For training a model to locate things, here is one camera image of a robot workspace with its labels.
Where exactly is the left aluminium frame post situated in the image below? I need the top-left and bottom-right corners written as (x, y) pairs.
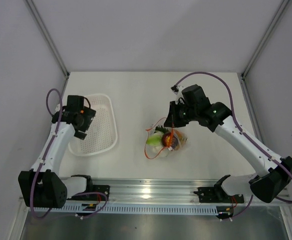
top-left (24, 0), bottom-right (70, 78)

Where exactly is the aluminium mounting rail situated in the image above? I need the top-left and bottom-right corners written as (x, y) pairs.
top-left (19, 178), bottom-right (292, 206)

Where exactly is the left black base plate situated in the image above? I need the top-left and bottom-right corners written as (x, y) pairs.
top-left (90, 184), bottom-right (110, 202)

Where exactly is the dark red fruit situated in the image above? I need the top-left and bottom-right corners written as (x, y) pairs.
top-left (161, 132), bottom-right (179, 149)

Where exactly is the aluminium frame post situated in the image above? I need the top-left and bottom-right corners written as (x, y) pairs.
top-left (241, 0), bottom-right (292, 80)
top-left (24, 0), bottom-right (70, 78)

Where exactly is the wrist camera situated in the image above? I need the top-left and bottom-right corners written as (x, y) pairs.
top-left (171, 85), bottom-right (185, 104)
top-left (52, 104), bottom-right (61, 115)

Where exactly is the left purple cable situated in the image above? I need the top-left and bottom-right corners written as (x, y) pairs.
top-left (30, 88), bottom-right (109, 220)

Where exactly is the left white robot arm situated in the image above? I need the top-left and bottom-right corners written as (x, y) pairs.
top-left (18, 95), bottom-right (96, 209)

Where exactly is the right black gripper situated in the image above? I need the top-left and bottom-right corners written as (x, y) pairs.
top-left (164, 100), bottom-right (198, 128)

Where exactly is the clear zip bag orange zipper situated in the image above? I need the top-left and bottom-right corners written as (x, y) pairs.
top-left (144, 117), bottom-right (188, 160)

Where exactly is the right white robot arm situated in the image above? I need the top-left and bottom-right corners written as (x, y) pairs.
top-left (164, 84), bottom-right (292, 203)

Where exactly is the right aluminium frame post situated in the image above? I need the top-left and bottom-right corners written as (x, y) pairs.
top-left (241, 0), bottom-right (292, 80)

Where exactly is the white perforated plastic basket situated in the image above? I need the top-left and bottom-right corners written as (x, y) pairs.
top-left (68, 93), bottom-right (118, 157)

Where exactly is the green white cabbage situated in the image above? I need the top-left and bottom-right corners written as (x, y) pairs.
top-left (144, 131), bottom-right (169, 160)

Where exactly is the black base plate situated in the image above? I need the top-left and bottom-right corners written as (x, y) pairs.
top-left (193, 186), bottom-right (244, 204)
top-left (90, 184), bottom-right (110, 202)

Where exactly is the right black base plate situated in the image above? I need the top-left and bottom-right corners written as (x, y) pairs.
top-left (193, 186), bottom-right (244, 204)

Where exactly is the small orange pineapple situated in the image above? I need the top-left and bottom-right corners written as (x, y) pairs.
top-left (155, 125), bottom-right (187, 151)

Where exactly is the slotted grey cable duct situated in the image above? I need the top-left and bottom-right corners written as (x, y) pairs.
top-left (30, 202), bottom-right (218, 215)

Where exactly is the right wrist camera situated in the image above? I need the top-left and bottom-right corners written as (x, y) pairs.
top-left (171, 85), bottom-right (185, 104)

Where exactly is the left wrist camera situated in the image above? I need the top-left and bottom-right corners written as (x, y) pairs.
top-left (52, 104), bottom-right (61, 115)

